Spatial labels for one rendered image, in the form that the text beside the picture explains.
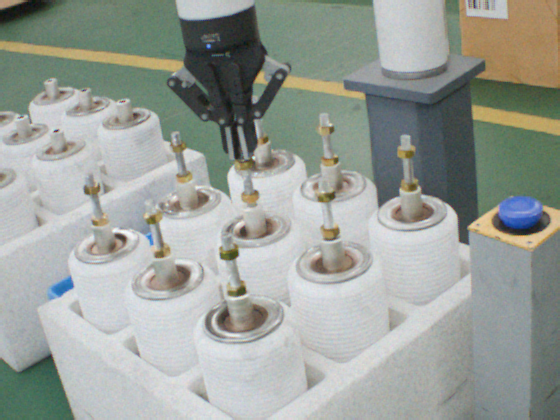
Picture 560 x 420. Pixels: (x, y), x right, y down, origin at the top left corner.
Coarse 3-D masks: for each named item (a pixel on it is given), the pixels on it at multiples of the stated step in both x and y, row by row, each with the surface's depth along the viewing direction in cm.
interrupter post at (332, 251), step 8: (320, 240) 88; (328, 240) 87; (336, 240) 87; (320, 248) 88; (328, 248) 87; (336, 248) 87; (328, 256) 88; (336, 256) 88; (344, 256) 89; (328, 264) 88; (336, 264) 88
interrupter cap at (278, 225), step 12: (240, 216) 100; (264, 216) 100; (276, 216) 99; (228, 228) 98; (240, 228) 98; (276, 228) 97; (288, 228) 96; (240, 240) 96; (252, 240) 95; (264, 240) 95; (276, 240) 95
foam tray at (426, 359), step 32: (64, 320) 101; (416, 320) 91; (448, 320) 92; (64, 352) 103; (96, 352) 94; (128, 352) 93; (384, 352) 87; (416, 352) 90; (448, 352) 94; (64, 384) 108; (96, 384) 99; (128, 384) 91; (160, 384) 88; (192, 384) 88; (320, 384) 84; (352, 384) 84; (384, 384) 87; (416, 384) 91; (448, 384) 96; (96, 416) 104; (128, 416) 95; (160, 416) 88; (192, 416) 83; (224, 416) 82; (288, 416) 81; (320, 416) 82; (352, 416) 85; (384, 416) 89; (416, 416) 93; (448, 416) 98
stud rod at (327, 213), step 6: (318, 180) 85; (324, 180) 85; (318, 186) 85; (324, 186) 85; (324, 192) 85; (324, 204) 86; (330, 204) 86; (324, 210) 86; (330, 210) 86; (324, 216) 87; (330, 216) 86; (324, 222) 87; (330, 222) 87
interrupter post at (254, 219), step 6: (246, 204) 97; (258, 204) 96; (246, 210) 96; (252, 210) 95; (258, 210) 96; (246, 216) 96; (252, 216) 96; (258, 216) 96; (246, 222) 96; (252, 222) 96; (258, 222) 96; (264, 222) 97; (246, 228) 97; (252, 228) 96; (258, 228) 96; (264, 228) 97; (252, 234) 97; (258, 234) 97
